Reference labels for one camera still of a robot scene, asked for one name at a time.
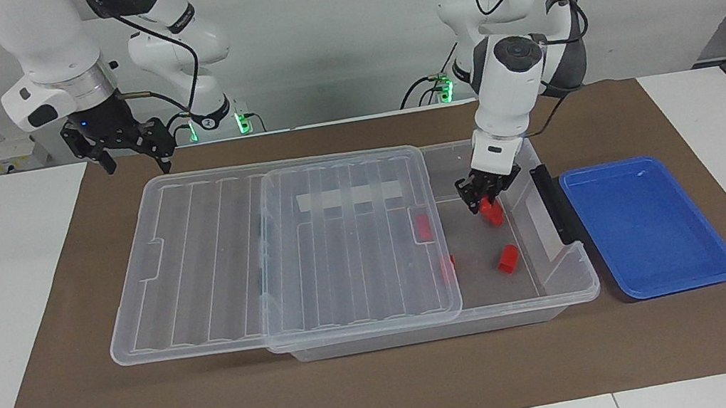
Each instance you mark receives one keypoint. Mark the clear plastic storage box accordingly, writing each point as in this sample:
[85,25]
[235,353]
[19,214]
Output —
[490,286]

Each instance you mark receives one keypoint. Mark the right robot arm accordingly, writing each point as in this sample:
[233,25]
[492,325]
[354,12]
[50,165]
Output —
[51,42]

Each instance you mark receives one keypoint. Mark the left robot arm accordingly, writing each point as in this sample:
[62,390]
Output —
[510,92]

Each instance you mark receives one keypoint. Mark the white wall socket strip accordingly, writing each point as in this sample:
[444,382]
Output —
[3,153]

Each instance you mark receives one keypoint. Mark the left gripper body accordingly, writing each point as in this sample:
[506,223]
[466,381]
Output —
[491,179]

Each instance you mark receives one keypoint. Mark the red block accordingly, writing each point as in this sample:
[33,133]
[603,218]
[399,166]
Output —
[448,267]
[422,227]
[507,259]
[493,215]

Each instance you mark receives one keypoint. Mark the black box latch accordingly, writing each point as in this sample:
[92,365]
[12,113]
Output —
[556,204]

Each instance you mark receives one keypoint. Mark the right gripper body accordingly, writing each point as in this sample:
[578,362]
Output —
[103,124]

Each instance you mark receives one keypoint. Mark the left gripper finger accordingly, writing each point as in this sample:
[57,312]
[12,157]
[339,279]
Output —
[507,182]
[468,194]

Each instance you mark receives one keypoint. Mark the clear plastic box lid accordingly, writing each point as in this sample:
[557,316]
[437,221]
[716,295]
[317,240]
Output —
[271,261]

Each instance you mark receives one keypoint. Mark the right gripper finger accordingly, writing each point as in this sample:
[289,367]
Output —
[157,137]
[82,144]

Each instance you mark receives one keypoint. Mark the blue plastic tray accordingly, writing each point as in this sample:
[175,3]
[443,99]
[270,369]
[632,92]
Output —
[647,226]

